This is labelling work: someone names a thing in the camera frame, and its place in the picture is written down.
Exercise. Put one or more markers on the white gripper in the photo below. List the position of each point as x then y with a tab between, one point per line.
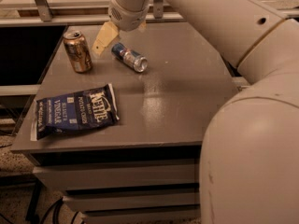
130	17

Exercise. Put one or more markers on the blue silver redbull can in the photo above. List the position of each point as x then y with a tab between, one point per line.
131	58

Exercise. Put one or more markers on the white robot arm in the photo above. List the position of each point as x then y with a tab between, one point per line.
249	164

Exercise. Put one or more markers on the gold soda can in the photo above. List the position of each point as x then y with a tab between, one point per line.
77	50

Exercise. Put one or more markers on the grey drawer cabinet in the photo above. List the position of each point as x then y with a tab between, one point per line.
146	167

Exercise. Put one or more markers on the blue kettle chips bag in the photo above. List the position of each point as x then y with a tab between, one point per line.
74	112

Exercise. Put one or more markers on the metal railing frame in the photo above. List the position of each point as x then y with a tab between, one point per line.
84	6

